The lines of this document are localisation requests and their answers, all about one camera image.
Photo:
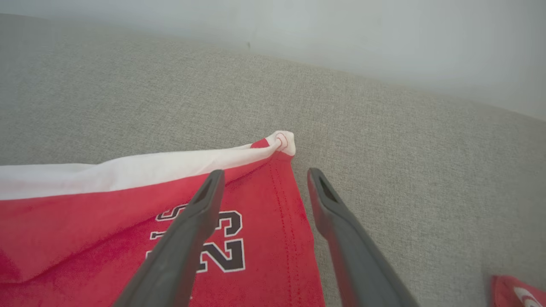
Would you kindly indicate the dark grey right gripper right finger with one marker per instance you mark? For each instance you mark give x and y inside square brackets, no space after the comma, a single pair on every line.
[358,264]

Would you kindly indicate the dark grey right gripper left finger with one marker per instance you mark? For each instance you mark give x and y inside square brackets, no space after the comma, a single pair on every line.
[179,251]

